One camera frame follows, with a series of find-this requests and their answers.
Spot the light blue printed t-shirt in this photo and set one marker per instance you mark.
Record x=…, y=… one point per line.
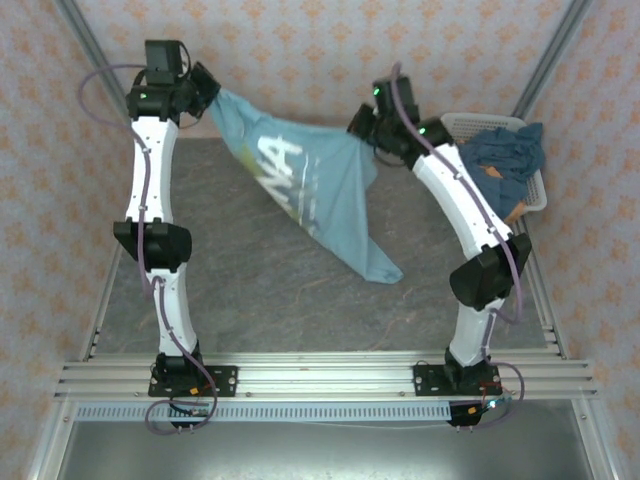
x=330, y=175

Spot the white plastic basket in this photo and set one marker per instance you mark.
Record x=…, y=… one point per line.
x=465, y=122

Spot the pile of dark blue clothes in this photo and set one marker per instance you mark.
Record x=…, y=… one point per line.
x=510, y=150

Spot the orange t-shirt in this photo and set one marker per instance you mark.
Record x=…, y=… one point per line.
x=517, y=212

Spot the wide aluminium mounting beam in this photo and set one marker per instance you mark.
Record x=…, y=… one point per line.
x=325, y=375

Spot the small electronics board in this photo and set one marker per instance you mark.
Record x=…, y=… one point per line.
x=192, y=411
x=467, y=415

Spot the aluminium frame post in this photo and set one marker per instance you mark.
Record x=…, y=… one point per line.
x=85, y=30
x=555, y=50

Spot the aluminium side rail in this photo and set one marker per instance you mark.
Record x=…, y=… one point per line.
x=100, y=310
x=549, y=325

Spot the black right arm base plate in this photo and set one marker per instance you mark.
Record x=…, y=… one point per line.
x=425, y=380

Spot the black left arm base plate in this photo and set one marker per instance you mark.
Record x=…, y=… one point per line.
x=225, y=380

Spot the aluminium frame profile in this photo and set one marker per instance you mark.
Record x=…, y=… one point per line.
x=47, y=445
x=597, y=445

